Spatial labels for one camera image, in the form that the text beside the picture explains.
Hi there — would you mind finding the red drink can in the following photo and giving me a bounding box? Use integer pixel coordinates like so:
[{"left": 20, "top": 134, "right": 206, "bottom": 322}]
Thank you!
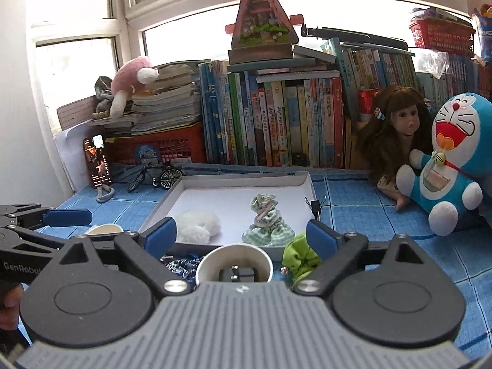
[{"left": 359, "top": 88, "right": 381, "bottom": 124}]

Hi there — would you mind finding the black binder clip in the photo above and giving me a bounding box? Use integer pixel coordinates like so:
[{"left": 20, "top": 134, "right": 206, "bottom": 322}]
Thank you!
[{"left": 305, "top": 197, "right": 327, "bottom": 220}]

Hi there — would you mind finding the row of upright books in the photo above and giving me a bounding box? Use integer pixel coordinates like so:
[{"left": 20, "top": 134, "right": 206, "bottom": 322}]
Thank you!
[
  {"left": 320, "top": 38, "right": 492, "bottom": 124},
  {"left": 199, "top": 43, "right": 345, "bottom": 169}
]

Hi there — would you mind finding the stack of magazines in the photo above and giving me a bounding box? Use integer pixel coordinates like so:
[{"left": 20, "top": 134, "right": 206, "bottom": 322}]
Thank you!
[{"left": 130, "top": 62, "right": 203, "bottom": 136}]

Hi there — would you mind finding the white paper sheet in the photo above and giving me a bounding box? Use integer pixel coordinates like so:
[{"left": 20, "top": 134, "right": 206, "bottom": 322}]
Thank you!
[{"left": 53, "top": 128, "right": 90, "bottom": 193}]

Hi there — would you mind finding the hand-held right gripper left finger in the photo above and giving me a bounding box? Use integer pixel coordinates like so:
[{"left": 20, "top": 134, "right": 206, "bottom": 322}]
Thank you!
[{"left": 58, "top": 217, "right": 193, "bottom": 296}]

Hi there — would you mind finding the paper cup with black drawing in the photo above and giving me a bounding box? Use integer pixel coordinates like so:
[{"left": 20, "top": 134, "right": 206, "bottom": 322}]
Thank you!
[{"left": 84, "top": 223, "right": 124, "bottom": 238}]

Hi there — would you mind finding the white shallow cardboard box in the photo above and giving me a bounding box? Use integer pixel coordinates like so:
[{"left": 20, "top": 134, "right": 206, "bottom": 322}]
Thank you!
[{"left": 138, "top": 172, "right": 321, "bottom": 258}]

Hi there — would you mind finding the brown haired doll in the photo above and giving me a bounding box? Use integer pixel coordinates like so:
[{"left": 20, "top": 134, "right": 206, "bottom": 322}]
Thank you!
[{"left": 355, "top": 86, "right": 436, "bottom": 212}]

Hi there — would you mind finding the person's left hand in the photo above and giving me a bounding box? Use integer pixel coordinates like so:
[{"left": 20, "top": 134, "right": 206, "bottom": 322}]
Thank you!
[{"left": 0, "top": 284, "right": 24, "bottom": 330}]

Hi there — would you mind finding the paper cup with coloured drawing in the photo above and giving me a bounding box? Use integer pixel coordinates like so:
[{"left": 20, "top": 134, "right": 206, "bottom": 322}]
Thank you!
[{"left": 195, "top": 243, "right": 275, "bottom": 290}]

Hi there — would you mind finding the pink plush toy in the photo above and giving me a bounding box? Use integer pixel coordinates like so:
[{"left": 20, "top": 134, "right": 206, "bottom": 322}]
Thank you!
[{"left": 110, "top": 56, "right": 159, "bottom": 118}]

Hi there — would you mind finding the brown cardboard sheet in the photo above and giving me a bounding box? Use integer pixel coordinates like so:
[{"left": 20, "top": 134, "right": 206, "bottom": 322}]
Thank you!
[{"left": 56, "top": 95, "right": 99, "bottom": 132}]

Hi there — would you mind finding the blue cat plush toy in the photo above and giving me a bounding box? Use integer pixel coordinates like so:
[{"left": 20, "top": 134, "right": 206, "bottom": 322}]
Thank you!
[{"left": 396, "top": 92, "right": 492, "bottom": 237}]

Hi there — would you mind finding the black toy bicycle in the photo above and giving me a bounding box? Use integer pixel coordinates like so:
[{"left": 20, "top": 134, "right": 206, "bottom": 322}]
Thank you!
[{"left": 127, "top": 161, "right": 186, "bottom": 193}]

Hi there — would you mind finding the red plastic crate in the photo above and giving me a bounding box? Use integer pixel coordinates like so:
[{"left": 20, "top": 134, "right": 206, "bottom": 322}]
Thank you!
[{"left": 105, "top": 122, "right": 207, "bottom": 167}]

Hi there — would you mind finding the red plastic basket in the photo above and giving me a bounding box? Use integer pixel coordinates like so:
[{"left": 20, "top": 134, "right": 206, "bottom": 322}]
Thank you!
[{"left": 408, "top": 18, "right": 478, "bottom": 58}]

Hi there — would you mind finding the lime green cloth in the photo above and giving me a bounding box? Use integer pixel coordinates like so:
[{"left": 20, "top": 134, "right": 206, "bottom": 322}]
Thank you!
[{"left": 282, "top": 234, "right": 324, "bottom": 290}]

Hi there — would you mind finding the white fluffy ball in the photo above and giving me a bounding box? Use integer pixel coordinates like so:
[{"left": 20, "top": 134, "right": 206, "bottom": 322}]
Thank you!
[{"left": 177, "top": 210, "right": 222, "bottom": 244}]

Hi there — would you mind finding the grey elephant plush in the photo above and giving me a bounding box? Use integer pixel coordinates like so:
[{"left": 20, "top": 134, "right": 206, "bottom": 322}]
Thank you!
[{"left": 92, "top": 76, "right": 117, "bottom": 119}]

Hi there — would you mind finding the smartphone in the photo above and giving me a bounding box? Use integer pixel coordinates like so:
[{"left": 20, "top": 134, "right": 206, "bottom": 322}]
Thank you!
[{"left": 83, "top": 134, "right": 113, "bottom": 188}]

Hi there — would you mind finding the small metal clip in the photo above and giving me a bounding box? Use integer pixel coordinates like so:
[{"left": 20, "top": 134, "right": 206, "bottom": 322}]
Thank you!
[{"left": 218, "top": 264, "right": 258, "bottom": 282}]

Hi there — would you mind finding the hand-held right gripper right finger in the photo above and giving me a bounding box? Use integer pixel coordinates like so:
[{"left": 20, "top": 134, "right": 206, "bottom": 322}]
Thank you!
[{"left": 293, "top": 219, "right": 433, "bottom": 296}]

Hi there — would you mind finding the clear plastic bag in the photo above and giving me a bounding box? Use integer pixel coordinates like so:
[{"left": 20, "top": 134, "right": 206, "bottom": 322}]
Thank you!
[{"left": 417, "top": 48, "right": 449, "bottom": 80}]

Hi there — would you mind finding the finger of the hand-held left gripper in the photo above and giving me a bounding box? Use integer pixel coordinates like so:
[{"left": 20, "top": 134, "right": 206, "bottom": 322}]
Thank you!
[
  {"left": 0, "top": 204, "right": 93, "bottom": 230},
  {"left": 0, "top": 228, "right": 68, "bottom": 254}
]

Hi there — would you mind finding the green checked scrunchie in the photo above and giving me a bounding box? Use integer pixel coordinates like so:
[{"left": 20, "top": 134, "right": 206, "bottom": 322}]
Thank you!
[{"left": 242, "top": 215, "right": 296, "bottom": 248}]

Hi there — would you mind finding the blue floral brocade pouch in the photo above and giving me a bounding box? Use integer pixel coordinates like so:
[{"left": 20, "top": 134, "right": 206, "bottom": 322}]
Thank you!
[{"left": 165, "top": 254, "right": 205, "bottom": 286}]

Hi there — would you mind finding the white window frame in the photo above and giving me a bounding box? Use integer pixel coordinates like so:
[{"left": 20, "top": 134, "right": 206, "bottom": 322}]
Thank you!
[{"left": 23, "top": 0, "right": 478, "bottom": 70}]

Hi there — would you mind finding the black folding stick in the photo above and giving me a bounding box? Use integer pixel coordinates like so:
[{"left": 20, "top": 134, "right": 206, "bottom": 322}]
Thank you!
[{"left": 301, "top": 25, "right": 416, "bottom": 51}]

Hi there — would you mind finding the green floral scrunchie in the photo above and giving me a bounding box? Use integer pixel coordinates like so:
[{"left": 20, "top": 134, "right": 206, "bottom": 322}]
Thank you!
[{"left": 251, "top": 194, "right": 281, "bottom": 227}]

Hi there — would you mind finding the blue printed bag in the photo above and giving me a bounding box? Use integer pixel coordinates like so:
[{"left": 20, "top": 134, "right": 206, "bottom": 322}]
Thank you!
[{"left": 471, "top": 3, "right": 492, "bottom": 64}]

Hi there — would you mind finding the triangular miniature house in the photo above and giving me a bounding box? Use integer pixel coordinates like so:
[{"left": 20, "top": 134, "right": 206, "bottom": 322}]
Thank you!
[{"left": 231, "top": 0, "right": 300, "bottom": 49}]

